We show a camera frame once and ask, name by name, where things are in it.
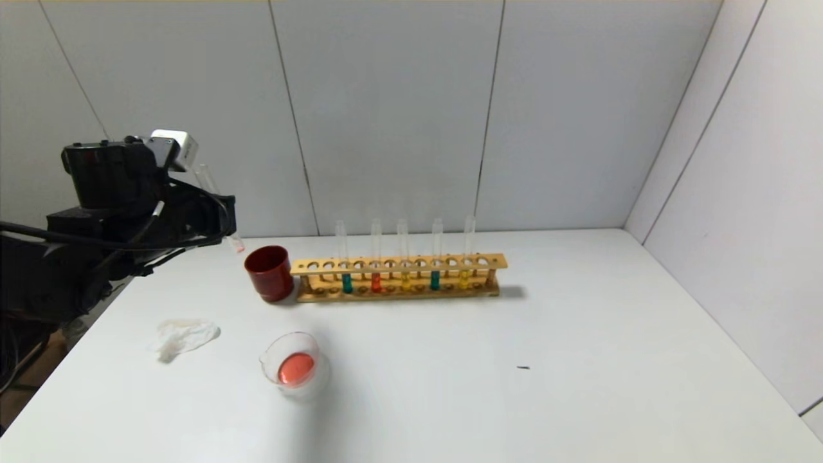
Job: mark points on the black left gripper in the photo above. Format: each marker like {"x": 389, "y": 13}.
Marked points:
{"x": 226, "y": 216}

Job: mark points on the glass test tube red liquid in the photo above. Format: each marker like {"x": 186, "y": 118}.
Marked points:
{"x": 236, "y": 243}
{"x": 376, "y": 281}

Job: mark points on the glass test tube blue liquid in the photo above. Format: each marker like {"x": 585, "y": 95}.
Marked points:
{"x": 435, "y": 280}
{"x": 347, "y": 283}

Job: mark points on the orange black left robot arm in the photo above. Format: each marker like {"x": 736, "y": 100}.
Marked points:
{"x": 109, "y": 173}

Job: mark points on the wooden test tube rack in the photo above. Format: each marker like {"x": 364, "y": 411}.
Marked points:
{"x": 386, "y": 297}

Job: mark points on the glass test tube yellow liquid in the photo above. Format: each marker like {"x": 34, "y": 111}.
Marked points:
{"x": 405, "y": 280}
{"x": 464, "y": 278}

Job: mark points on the red cylindrical cup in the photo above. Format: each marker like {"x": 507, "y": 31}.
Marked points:
{"x": 269, "y": 273}

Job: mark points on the crumpled white tissue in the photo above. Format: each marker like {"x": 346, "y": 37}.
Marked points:
{"x": 183, "y": 335}

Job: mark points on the clear glass dish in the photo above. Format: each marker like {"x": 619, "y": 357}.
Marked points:
{"x": 296, "y": 366}

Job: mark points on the white grey bundled object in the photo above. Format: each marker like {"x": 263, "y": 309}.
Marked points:
{"x": 74, "y": 331}

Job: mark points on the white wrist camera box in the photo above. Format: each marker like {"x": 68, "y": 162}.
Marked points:
{"x": 177, "y": 146}

